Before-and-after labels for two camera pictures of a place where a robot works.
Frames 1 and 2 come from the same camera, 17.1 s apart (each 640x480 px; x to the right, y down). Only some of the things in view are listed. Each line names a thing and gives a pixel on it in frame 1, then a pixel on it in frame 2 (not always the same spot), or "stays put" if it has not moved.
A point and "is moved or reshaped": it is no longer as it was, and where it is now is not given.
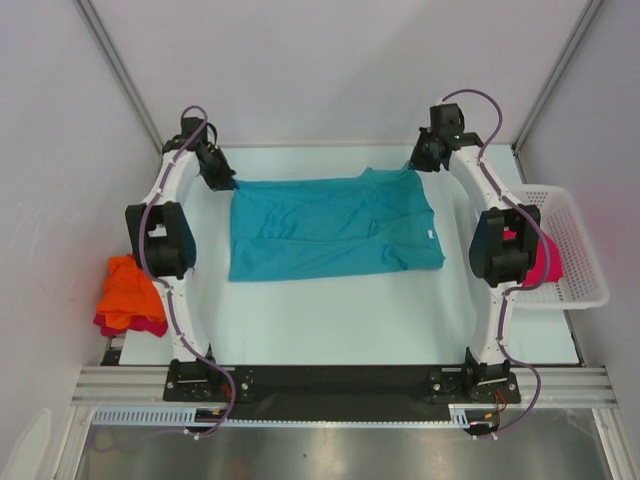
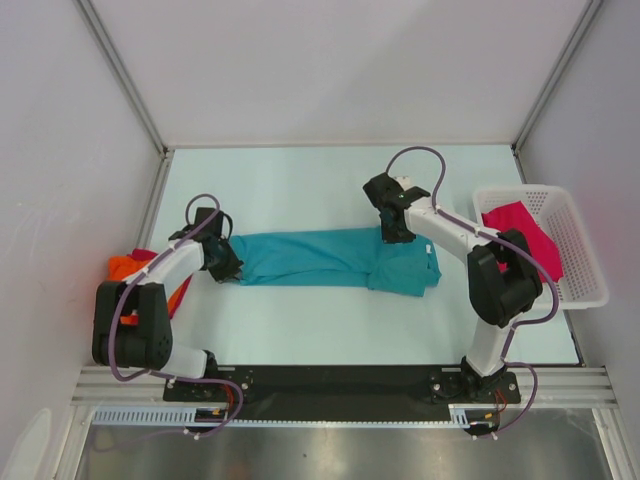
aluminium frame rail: (566, 385) stays put
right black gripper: (417, 161) → (402, 237)
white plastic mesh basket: (584, 282) stays put
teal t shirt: (375, 222) is moved or reshaped
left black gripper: (224, 181) → (232, 270)
